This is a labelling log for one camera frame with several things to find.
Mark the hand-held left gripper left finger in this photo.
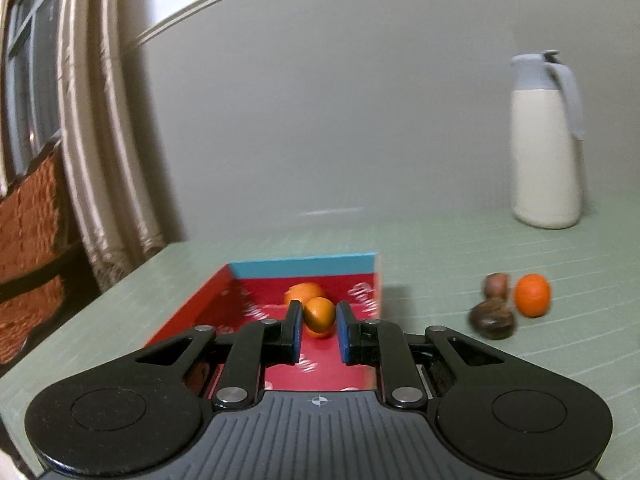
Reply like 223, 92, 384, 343
134, 300, 305, 411

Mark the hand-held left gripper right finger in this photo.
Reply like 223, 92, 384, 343
336, 301, 508, 409

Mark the small orange kumquat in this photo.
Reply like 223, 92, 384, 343
303, 297, 336, 339

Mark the red cardboard box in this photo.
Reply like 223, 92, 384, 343
142, 252, 384, 394

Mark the large orange mandarin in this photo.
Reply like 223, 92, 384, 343
284, 282, 327, 307

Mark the brown round fruit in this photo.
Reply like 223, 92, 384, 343
468, 298, 517, 341
482, 272, 512, 301

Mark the beige curtain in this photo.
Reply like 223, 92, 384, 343
54, 0, 187, 295

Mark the cream thermos jug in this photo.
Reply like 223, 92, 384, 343
510, 50, 586, 230

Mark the wicker basket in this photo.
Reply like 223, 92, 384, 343
0, 130, 97, 367

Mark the window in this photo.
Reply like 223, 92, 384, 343
0, 0, 67, 196

